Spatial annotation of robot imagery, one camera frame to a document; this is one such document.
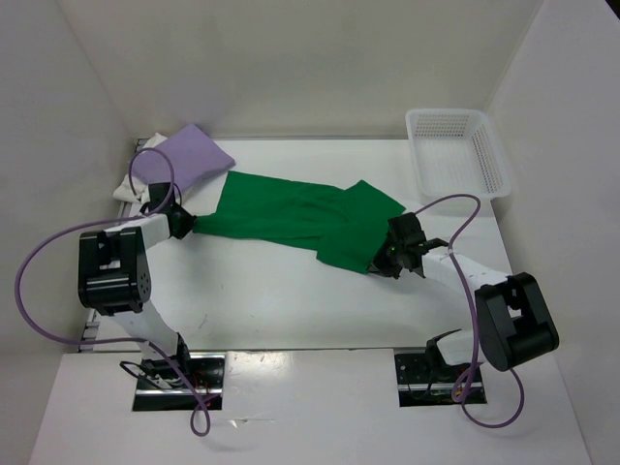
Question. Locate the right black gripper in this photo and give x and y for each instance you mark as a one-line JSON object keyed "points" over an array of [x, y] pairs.
{"points": [[380, 264]]}

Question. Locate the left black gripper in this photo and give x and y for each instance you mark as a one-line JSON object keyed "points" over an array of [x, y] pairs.
{"points": [[188, 222]]}

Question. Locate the green t shirt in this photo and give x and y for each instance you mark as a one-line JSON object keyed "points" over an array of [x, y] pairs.
{"points": [[344, 227]]}

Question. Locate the purple t shirt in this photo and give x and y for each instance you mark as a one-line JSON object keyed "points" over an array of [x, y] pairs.
{"points": [[194, 157]]}

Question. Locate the white t shirt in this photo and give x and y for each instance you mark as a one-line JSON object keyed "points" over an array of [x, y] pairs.
{"points": [[136, 191]]}

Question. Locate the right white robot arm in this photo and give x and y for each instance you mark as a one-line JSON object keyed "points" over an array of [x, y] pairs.
{"points": [[512, 324]]}

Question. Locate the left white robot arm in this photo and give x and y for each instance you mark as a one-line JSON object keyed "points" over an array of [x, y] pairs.
{"points": [[114, 279]]}

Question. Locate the white plastic laundry basket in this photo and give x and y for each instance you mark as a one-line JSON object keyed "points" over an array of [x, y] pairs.
{"points": [[457, 151]]}

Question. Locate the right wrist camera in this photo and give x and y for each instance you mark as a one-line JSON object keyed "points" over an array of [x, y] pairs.
{"points": [[406, 230]]}

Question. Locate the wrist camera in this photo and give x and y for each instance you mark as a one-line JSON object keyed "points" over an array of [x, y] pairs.
{"points": [[163, 198], [406, 230]]}

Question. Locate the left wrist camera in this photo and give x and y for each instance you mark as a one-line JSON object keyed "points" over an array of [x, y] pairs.
{"points": [[163, 198]]}

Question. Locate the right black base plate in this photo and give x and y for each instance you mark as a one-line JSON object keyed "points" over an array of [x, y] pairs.
{"points": [[422, 384]]}

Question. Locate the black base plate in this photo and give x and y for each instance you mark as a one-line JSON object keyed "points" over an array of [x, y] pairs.
{"points": [[422, 384], [159, 389]]}

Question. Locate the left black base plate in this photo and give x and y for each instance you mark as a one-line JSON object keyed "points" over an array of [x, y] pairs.
{"points": [[159, 389]]}

